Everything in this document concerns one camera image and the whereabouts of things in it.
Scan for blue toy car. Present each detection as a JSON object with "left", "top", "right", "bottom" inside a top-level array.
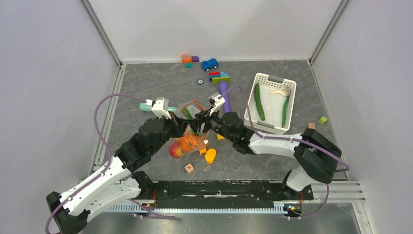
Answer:
[{"left": 201, "top": 58, "right": 219, "bottom": 71}]

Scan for orange pumpkin toy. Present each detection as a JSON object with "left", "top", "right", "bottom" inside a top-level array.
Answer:
[{"left": 178, "top": 134, "right": 198, "bottom": 152}]

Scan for long green cucumber toy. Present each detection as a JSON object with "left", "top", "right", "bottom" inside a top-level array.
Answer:
[{"left": 254, "top": 83, "right": 265, "bottom": 121}]

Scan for small wooden cube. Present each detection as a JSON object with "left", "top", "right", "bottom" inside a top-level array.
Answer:
[{"left": 306, "top": 122, "right": 316, "bottom": 130}]

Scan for red apple toy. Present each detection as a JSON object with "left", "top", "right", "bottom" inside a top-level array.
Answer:
[{"left": 169, "top": 143, "right": 184, "bottom": 158}]

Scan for wooden cube with X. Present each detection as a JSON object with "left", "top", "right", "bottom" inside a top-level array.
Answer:
[{"left": 184, "top": 163, "right": 194, "bottom": 174}]

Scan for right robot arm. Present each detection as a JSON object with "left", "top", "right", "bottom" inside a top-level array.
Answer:
[{"left": 190, "top": 112, "right": 342, "bottom": 199}]

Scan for white plastic basket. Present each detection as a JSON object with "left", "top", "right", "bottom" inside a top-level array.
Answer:
[{"left": 244, "top": 73, "right": 297, "bottom": 135}]

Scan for clear zip bag orange zipper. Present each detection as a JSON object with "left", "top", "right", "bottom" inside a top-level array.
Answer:
[{"left": 169, "top": 100, "right": 208, "bottom": 158}]

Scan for orange oval block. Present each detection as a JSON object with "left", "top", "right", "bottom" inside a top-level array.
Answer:
[{"left": 205, "top": 148, "right": 217, "bottom": 164}]

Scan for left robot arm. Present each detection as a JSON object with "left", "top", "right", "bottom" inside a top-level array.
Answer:
[{"left": 45, "top": 117, "right": 189, "bottom": 234}]

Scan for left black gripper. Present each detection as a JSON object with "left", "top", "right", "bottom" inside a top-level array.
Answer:
[{"left": 150, "top": 111, "right": 190, "bottom": 154}]

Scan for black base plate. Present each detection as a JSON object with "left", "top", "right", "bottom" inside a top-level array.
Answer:
[{"left": 134, "top": 172, "right": 314, "bottom": 209}]

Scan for multicolour brick stack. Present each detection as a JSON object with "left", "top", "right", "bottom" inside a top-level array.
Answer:
[{"left": 208, "top": 72, "right": 230, "bottom": 83}]

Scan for short green cucumber toy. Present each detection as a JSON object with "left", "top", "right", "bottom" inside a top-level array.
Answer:
[{"left": 182, "top": 107, "right": 193, "bottom": 119}]

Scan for orange brick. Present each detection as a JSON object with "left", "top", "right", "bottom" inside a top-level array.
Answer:
[{"left": 199, "top": 148, "right": 207, "bottom": 156}]

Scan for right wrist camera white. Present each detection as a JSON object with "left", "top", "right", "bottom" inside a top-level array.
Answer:
[{"left": 208, "top": 93, "right": 225, "bottom": 116}]

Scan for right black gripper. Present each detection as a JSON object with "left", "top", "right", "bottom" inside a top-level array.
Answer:
[{"left": 189, "top": 106, "right": 235, "bottom": 143}]

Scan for small green cube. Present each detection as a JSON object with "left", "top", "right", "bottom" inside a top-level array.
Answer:
[{"left": 319, "top": 116, "right": 328, "bottom": 124}]

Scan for white garlic toy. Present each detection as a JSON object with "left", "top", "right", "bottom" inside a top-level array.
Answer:
[{"left": 270, "top": 87, "right": 291, "bottom": 98}]

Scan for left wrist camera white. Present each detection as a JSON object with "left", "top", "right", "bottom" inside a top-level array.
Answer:
[{"left": 145, "top": 97, "right": 171, "bottom": 119}]

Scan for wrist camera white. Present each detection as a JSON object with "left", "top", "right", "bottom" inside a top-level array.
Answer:
[
  {"left": 145, "top": 97, "right": 171, "bottom": 119},
  {"left": 208, "top": 93, "right": 225, "bottom": 116}
]

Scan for green chili pepper toy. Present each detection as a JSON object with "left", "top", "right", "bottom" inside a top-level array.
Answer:
[{"left": 282, "top": 96, "right": 290, "bottom": 127}]

